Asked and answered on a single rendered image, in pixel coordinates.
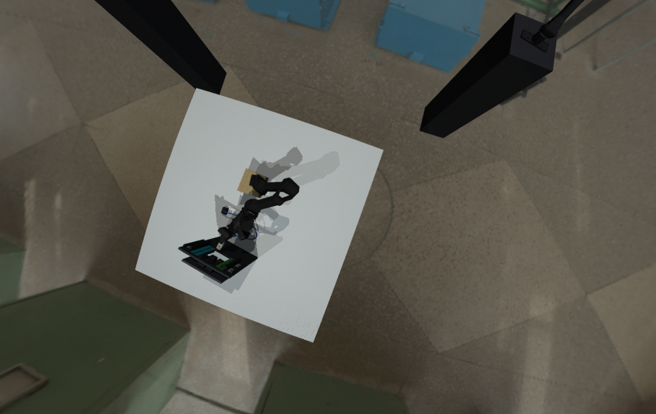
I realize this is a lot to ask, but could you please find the blue cable with plug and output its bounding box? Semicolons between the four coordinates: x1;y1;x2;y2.
216;213;257;250

